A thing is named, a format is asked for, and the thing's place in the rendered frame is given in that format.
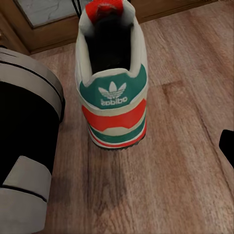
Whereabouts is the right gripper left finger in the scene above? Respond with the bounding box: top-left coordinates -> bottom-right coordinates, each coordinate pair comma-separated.
0,130 -> 25,187

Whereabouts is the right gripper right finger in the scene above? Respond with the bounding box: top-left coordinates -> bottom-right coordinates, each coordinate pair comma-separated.
219,129 -> 234,168

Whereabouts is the gym shoe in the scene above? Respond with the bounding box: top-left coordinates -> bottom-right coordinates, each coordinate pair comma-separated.
75,0 -> 148,152

